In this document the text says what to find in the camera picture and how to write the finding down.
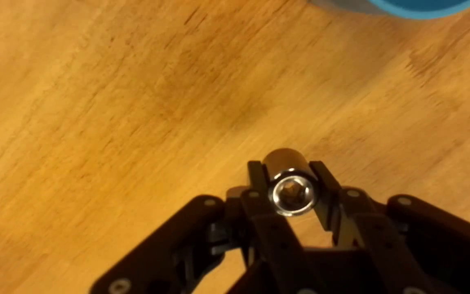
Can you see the silver metal socket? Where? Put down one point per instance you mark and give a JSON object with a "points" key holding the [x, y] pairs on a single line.
{"points": [[290, 182]]}

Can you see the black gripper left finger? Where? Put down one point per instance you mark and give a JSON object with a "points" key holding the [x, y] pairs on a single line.
{"points": [[192, 243]]}

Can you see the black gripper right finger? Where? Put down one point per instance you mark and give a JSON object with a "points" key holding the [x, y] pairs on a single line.
{"points": [[413, 248]]}

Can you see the light blue cup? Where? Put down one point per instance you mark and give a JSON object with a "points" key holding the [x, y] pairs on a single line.
{"points": [[418, 11]]}

